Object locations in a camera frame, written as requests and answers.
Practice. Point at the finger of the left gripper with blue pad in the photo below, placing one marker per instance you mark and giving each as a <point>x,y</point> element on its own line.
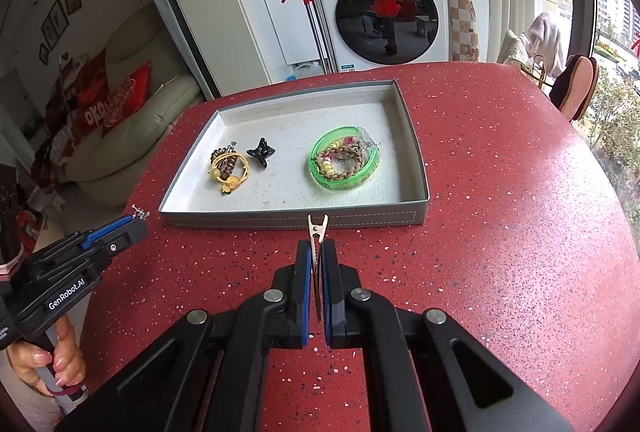
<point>95,235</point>

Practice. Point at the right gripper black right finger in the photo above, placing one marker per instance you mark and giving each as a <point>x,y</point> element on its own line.
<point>348,308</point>

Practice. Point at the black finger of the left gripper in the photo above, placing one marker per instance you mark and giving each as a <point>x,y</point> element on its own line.
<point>116,242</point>

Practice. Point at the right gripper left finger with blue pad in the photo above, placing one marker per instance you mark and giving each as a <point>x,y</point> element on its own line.
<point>289,326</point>

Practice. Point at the beige duckbill hair clip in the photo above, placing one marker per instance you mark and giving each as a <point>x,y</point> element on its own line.
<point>317,232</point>

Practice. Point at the silver star hair clip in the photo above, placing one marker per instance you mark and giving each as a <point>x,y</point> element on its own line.
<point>140,213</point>

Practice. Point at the green glitter bangle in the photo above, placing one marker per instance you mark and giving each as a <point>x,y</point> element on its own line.
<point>374,157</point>

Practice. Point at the black claw hair clip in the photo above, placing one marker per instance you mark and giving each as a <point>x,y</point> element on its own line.
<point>261,153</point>

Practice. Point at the braided tan hair band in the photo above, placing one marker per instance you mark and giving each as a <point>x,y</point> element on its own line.
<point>342,159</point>

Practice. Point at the grey jewelry tray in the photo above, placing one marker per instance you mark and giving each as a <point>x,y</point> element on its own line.
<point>284,195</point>

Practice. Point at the person's left hand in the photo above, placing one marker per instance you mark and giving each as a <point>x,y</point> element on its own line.
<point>68,365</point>

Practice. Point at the cream leather sofa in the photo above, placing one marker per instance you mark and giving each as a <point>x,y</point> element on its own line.
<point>108,168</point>

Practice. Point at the red embroidered cushion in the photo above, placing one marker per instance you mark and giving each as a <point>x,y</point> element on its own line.
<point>127,98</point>

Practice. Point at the lower white washing machine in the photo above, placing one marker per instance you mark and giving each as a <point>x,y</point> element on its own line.
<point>371,33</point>

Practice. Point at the checkered rolled mat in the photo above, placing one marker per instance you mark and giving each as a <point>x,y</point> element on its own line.
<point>464,39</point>

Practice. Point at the brown wooden chair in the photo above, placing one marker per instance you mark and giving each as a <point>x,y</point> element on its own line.
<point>573,89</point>

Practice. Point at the white cloth on chair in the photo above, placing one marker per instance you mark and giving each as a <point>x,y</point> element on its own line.
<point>545,39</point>

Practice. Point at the red handled mop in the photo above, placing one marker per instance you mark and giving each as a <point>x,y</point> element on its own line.
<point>316,33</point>

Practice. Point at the framed wall pictures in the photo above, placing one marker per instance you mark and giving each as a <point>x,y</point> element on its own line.
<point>54,25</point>

